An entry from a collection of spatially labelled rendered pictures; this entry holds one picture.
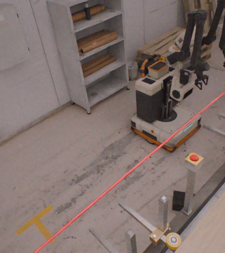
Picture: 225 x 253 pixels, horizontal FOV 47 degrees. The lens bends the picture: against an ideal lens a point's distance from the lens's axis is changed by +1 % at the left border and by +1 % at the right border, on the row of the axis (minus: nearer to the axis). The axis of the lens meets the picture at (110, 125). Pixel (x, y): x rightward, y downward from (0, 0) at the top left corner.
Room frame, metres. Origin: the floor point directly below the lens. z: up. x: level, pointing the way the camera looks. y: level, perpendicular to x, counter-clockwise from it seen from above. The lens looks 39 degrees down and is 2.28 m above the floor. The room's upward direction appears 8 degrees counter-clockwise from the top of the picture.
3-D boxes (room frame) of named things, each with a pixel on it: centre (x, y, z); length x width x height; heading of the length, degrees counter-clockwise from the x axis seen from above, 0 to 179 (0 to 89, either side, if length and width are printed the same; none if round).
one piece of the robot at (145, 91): (2.59, -0.65, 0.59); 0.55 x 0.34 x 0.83; 128
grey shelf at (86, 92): (3.59, 0.08, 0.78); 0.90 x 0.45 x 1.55; 128
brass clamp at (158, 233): (0.75, -0.20, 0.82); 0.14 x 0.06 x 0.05; 128
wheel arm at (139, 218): (0.82, -0.13, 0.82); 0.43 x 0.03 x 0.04; 38
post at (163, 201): (0.76, -0.22, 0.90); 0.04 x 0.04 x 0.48; 38
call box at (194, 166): (0.93, -0.42, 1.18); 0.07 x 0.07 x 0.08; 38
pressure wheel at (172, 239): (0.66, -0.25, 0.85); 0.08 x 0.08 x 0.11
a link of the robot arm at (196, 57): (2.02, -0.81, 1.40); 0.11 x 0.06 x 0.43; 128
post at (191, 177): (0.93, -0.42, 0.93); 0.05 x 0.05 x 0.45; 38
